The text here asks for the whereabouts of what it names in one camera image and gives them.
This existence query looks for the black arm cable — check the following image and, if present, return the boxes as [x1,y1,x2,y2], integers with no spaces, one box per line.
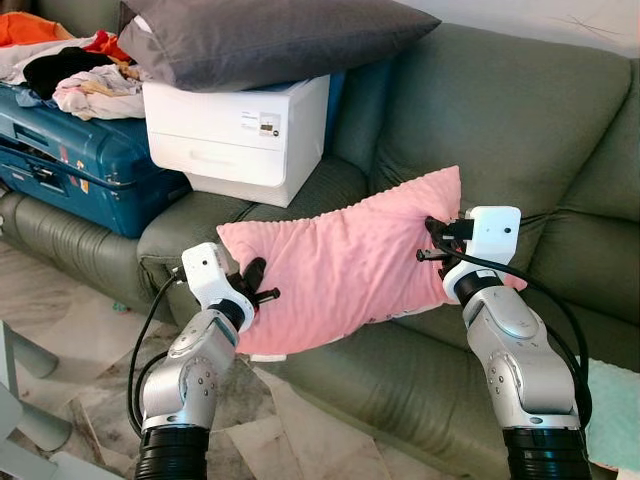
[126,268,187,438]
[417,225,594,429]

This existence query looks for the white storage box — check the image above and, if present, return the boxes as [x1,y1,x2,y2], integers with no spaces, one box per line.
[142,74,331,208]

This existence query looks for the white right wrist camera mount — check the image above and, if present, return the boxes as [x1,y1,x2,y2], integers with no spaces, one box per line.
[443,206,523,296]

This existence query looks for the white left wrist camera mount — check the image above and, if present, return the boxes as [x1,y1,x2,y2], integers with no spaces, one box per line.
[181,242,256,307]

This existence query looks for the light blue children's chair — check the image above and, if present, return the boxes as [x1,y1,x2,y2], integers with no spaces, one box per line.
[0,320,126,480]

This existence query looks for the blue hard-shell suitcase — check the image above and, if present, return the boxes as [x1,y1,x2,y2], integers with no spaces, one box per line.
[0,82,192,239]

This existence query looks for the green leather sofa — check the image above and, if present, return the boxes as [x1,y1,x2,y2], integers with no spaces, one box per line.
[0,0,640,480]

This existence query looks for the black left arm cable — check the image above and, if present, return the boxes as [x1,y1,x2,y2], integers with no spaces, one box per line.
[126,268,187,438]

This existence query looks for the pale pink garment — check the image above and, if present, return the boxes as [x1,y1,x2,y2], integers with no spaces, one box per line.
[52,65,147,122]

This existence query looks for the black garment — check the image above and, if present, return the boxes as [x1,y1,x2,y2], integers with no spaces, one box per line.
[22,47,117,100]

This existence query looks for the grey pillow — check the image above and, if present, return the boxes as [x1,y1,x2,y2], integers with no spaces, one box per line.
[118,0,442,93]

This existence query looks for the orange cloth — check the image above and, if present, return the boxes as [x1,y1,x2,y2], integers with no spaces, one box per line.
[0,12,77,48]

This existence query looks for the blue plastic item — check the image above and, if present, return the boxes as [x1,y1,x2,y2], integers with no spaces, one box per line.
[324,70,348,143]

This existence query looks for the teal dotted pillow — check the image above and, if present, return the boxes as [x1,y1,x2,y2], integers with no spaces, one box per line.
[585,358,640,474]

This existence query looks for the pink dotted pillow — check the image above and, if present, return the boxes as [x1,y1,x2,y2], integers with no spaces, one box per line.
[217,166,528,361]

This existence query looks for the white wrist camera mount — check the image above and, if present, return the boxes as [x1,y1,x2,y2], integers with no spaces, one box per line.
[443,206,523,296]
[181,242,256,307]

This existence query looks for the red cloth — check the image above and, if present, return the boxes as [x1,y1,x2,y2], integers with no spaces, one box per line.
[85,30,132,64]

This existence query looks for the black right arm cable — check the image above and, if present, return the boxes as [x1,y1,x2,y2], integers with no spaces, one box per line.
[417,225,594,429]

